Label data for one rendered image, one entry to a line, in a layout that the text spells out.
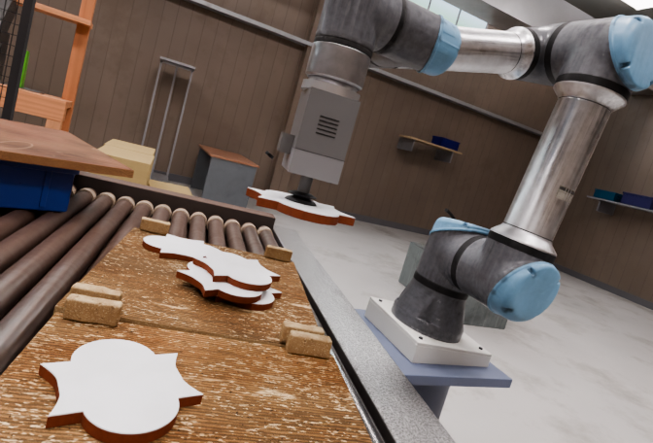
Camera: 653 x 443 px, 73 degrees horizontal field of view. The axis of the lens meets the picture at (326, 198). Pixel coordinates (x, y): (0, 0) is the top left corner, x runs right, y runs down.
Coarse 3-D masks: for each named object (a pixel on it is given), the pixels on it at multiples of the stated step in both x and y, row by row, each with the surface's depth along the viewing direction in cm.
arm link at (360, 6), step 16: (336, 0) 52; (352, 0) 51; (368, 0) 51; (384, 0) 52; (400, 0) 54; (336, 16) 52; (352, 16) 51; (368, 16) 52; (384, 16) 53; (400, 16) 53; (320, 32) 53; (336, 32) 52; (352, 32) 51; (368, 32) 52; (384, 32) 54; (352, 48) 55; (368, 48) 53
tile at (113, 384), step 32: (96, 352) 44; (128, 352) 46; (64, 384) 38; (96, 384) 40; (128, 384) 41; (160, 384) 42; (64, 416) 35; (96, 416) 36; (128, 416) 37; (160, 416) 38
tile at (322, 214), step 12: (252, 192) 58; (264, 192) 57; (276, 192) 61; (264, 204) 52; (276, 204) 52; (288, 204) 51; (300, 204) 55; (324, 204) 62; (300, 216) 50; (312, 216) 50; (324, 216) 51; (336, 216) 53; (348, 216) 56
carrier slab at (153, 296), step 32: (128, 256) 75; (256, 256) 96; (128, 288) 63; (160, 288) 66; (192, 288) 70; (288, 288) 82; (128, 320) 55; (160, 320) 57; (192, 320) 59; (224, 320) 62; (256, 320) 65; (288, 320) 68
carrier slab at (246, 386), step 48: (48, 336) 47; (96, 336) 49; (144, 336) 52; (192, 336) 55; (0, 384) 38; (48, 384) 40; (192, 384) 45; (240, 384) 48; (288, 384) 50; (336, 384) 53; (0, 432) 33; (48, 432) 34; (192, 432) 39; (240, 432) 40; (288, 432) 42; (336, 432) 44
